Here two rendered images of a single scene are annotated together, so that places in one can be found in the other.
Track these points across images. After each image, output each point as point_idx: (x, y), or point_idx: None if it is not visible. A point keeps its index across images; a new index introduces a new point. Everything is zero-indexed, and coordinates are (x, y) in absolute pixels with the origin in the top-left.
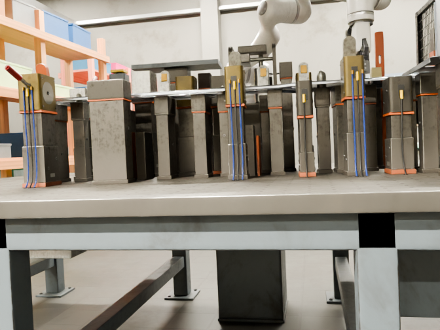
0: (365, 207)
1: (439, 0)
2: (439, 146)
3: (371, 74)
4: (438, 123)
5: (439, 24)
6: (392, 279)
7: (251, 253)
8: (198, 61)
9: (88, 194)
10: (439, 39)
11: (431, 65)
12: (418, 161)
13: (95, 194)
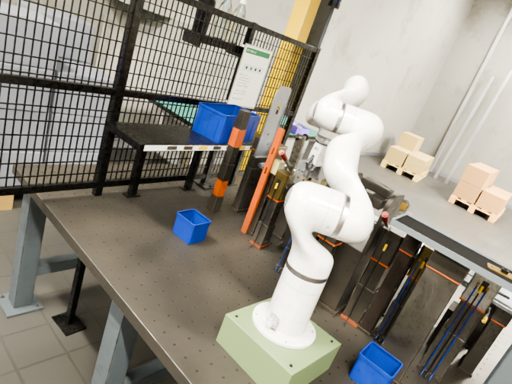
0: None
1: (276, 104)
2: (244, 199)
3: (282, 167)
4: (249, 185)
5: (270, 120)
6: None
7: None
8: (430, 226)
9: (458, 294)
10: (266, 130)
11: (238, 140)
12: (115, 218)
13: (455, 292)
